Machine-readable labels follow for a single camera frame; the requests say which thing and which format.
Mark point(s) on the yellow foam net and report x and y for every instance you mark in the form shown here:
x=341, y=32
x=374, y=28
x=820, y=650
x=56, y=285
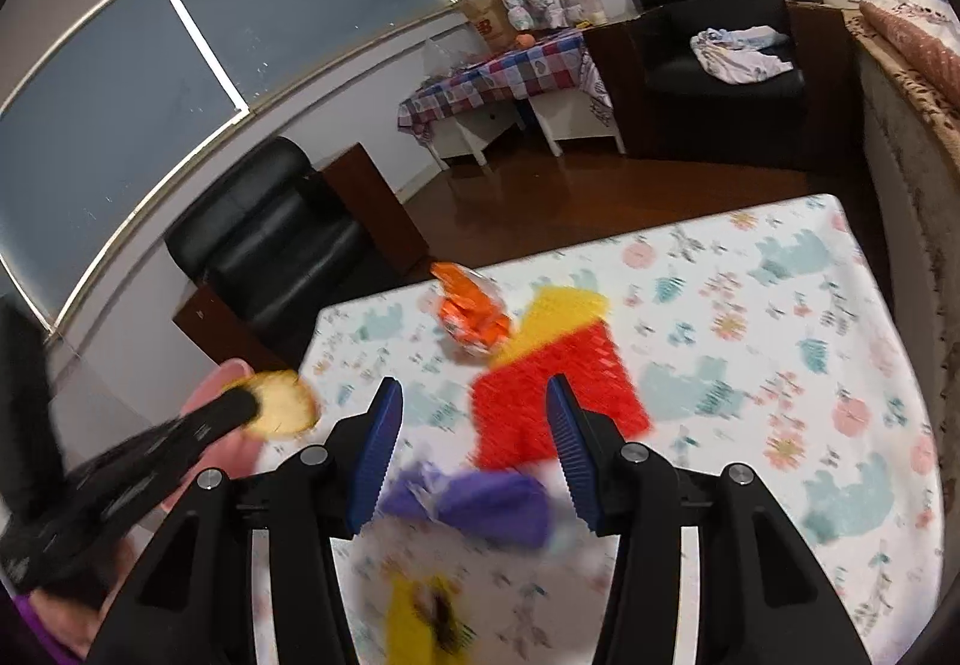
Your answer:
x=559, y=313

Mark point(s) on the white desk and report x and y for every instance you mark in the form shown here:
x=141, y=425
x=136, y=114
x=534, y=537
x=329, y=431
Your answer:
x=577, y=118

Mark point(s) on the orange fruit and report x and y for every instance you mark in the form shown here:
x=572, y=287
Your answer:
x=525, y=40

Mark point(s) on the translucent shopping bag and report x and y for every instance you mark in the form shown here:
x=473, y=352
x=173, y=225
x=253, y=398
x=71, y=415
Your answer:
x=446, y=56

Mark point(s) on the pink plastic bucket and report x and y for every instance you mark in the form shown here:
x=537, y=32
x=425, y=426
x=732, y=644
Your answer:
x=229, y=459

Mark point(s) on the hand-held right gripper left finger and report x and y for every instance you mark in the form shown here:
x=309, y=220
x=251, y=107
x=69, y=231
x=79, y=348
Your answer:
x=379, y=447

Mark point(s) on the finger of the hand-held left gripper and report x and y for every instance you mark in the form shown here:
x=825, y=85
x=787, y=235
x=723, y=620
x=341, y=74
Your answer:
x=217, y=418

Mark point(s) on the person's left forearm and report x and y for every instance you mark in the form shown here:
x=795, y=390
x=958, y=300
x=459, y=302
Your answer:
x=60, y=627

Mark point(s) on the orange snack wrapper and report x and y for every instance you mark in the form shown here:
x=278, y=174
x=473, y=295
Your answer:
x=469, y=313

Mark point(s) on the yellow printed packet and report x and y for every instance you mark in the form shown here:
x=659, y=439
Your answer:
x=412, y=620

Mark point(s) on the floral tablecloth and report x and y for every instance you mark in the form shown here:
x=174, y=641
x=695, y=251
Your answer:
x=787, y=335

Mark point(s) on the red foam net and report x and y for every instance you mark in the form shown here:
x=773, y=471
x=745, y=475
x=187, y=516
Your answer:
x=540, y=403

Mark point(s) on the brown fleece blanket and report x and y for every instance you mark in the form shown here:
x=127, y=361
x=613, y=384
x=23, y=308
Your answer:
x=900, y=133

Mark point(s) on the plastic cup with straw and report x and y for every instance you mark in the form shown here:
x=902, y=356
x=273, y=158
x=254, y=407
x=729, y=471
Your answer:
x=592, y=13

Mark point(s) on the white printed cloth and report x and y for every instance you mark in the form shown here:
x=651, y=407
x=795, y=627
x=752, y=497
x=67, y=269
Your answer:
x=739, y=58

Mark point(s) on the purple plastic bag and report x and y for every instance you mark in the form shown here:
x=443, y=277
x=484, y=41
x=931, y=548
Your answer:
x=487, y=500

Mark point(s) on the brown paper bag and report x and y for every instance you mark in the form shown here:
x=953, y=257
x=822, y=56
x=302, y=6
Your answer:
x=487, y=20

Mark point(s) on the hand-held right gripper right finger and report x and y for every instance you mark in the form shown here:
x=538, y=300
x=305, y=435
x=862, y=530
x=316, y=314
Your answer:
x=570, y=455

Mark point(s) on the checkered tablecloth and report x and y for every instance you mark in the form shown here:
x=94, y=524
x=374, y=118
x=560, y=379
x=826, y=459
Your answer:
x=510, y=65

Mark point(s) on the large window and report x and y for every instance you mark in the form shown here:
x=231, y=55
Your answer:
x=150, y=73

